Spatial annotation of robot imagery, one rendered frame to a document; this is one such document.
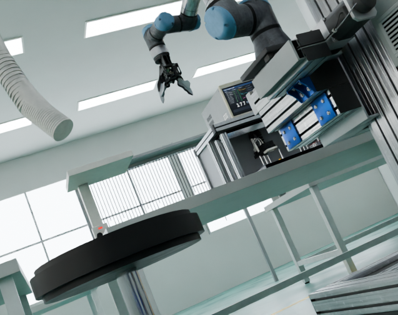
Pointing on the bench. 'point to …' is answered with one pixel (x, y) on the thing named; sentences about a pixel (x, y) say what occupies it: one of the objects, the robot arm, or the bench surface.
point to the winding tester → (221, 105)
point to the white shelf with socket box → (85, 174)
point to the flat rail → (245, 130)
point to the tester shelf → (247, 120)
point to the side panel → (210, 167)
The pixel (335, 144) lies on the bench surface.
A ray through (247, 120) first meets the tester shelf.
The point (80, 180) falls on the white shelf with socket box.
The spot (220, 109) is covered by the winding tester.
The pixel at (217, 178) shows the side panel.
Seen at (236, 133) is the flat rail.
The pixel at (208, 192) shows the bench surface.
